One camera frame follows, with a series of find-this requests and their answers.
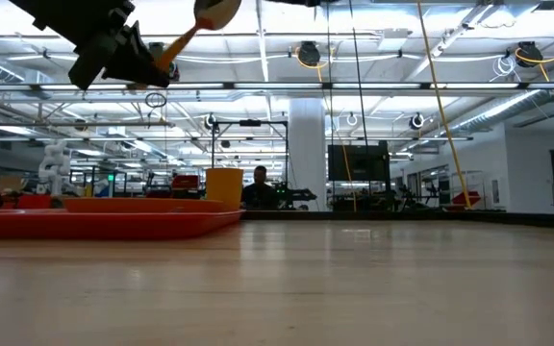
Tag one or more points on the black wall screen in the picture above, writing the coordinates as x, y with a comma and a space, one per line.
359, 163

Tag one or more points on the black metal table frame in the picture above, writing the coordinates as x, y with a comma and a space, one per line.
402, 218

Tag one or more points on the white pillar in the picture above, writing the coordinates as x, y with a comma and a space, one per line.
307, 154

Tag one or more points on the orange plastic cup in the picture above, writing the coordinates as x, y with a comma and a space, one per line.
224, 187

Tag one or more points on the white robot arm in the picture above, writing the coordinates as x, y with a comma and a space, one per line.
55, 165

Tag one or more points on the red plastic tray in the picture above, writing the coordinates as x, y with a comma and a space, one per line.
113, 223

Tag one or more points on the orange round plate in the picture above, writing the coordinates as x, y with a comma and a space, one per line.
147, 205

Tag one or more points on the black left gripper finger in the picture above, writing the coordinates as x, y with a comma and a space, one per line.
133, 72
137, 45

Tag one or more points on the person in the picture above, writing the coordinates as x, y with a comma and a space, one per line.
259, 192

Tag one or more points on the black metal rig frame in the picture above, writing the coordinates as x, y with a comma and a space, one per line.
249, 123

